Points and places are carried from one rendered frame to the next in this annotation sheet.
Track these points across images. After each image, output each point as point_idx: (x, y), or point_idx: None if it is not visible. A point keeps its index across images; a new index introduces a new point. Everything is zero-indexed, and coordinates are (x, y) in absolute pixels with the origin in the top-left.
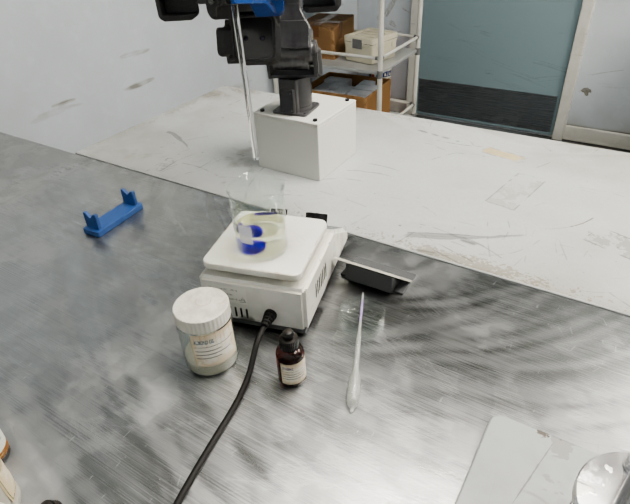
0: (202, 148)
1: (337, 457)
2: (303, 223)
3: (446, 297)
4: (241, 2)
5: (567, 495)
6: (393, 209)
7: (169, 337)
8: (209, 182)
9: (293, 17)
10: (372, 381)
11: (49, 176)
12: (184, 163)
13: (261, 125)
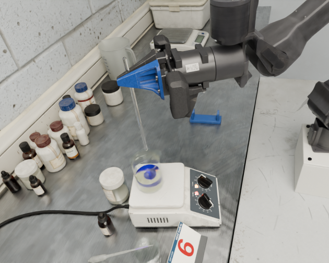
0: (299, 118)
1: (66, 260)
2: (176, 193)
3: None
4: (125, 86)
5: None
6: (279, 250)
7: (129, 176)
8: (259, 138)
9: None
10: None
11: (232, 82)
12: (274, 118)
13: (300, 133)
